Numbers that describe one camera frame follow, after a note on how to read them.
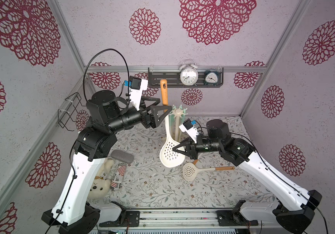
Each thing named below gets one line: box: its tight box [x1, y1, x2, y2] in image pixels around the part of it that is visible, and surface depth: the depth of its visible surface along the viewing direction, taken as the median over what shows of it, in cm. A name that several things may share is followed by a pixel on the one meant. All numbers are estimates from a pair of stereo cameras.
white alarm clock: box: [179, 59, 199, 87], surface depth 89 cm
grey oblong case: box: [110, 149, 134, 164], surface depth 97 cm
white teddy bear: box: [89, 157, 115, 200], surface depth 81 cm
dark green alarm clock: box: [204, 68, 220, 87], surface depth 92 cm
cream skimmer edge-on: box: [182, 162, 236, 182], surface depth 91 cm
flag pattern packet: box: [110, 162, 127, 191], surface depth 87 cm
